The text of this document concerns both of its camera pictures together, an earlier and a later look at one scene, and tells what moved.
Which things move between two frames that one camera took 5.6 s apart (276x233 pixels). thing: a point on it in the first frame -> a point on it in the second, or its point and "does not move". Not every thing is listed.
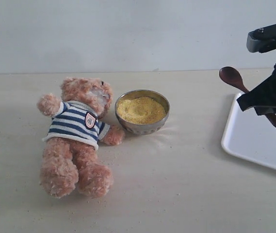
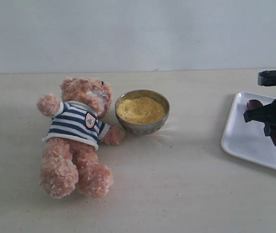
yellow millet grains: x=141 y=110 does not move
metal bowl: x=141 y=112 does not move
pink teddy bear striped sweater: x=71 y=160 does not move
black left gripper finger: x=263 y=96 -> x=263 y=113
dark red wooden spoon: x=232 y=76 -> x=254 y=103
